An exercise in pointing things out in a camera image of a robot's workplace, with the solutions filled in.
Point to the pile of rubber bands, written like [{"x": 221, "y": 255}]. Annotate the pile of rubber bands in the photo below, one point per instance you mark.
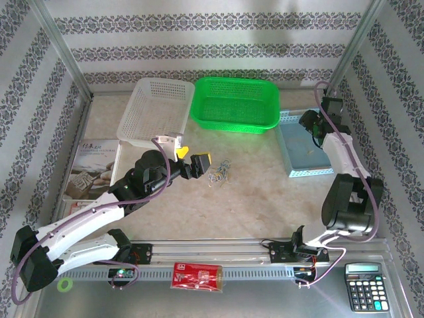
[
  {"x": 218, "y": 173},
  {"x": 222, "y": 183}
]

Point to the blue rubber band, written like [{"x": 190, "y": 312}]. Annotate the blue rubber band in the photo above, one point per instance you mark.
[{"x": 225, "y": 163}]

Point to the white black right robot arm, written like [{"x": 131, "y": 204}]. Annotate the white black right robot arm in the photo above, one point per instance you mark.
[{"x": 341, "y": 155}]

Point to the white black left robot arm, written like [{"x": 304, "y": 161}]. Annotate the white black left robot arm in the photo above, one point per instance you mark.
[{"x": 76, "y": 222}]

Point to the tan rubber band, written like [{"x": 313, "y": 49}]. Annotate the tan rubber band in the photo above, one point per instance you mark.
[{"x": 310, "y": 152}]

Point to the blue perforated plastic basket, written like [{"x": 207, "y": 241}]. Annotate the blue perforated plastic basket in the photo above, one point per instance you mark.
[{"x": 298, "y": 155}]

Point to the white perforated plastic basket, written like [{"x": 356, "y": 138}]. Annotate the white perforated plastic basket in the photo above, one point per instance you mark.
[{"x": 155, "y": 109}]

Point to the grey photo cover book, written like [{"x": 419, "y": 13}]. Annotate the grey photo cover book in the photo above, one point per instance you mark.
[{"x": 92, "y": 165}]

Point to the green perforated plastic basket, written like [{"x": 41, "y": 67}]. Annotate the green perforated plastic basket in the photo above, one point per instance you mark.
[{"x": 238, "y": 112}]

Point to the small controller circuit board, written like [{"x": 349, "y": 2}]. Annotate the small controller circuit board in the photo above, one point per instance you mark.
[
  {"x": 303, "y": 273},
  {"x": 121, "y": 273}
]

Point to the red foil packet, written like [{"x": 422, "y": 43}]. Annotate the red foil packet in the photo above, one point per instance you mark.
[{"x": 195, "y": 276}]

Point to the green tape roll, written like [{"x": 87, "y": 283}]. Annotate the green tape roll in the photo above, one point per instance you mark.
[{"x": 59, "y": 285}]

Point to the black desk calculator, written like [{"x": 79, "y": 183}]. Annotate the black desk calculator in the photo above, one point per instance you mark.
[{"x": 366, "y": 291}]

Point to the aluminium side rail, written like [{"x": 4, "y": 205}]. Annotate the aluminium side rail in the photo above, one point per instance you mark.
[{"x": 81, "y": 132}]

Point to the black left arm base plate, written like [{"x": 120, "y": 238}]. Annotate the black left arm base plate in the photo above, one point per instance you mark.
[{"x": 144, "y": 253}]

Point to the aluminium frame post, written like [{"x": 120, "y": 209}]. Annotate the aluminium frame post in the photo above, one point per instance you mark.
[
  {"x": 353, "y": 49},
  {"x": 63, "y": 49}
]

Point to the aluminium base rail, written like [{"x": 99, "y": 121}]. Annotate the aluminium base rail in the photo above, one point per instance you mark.
[{"x": 215, "y": 251}]

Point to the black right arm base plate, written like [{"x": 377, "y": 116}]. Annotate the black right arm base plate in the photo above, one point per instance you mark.
[{"x": 280, "y": 254}]

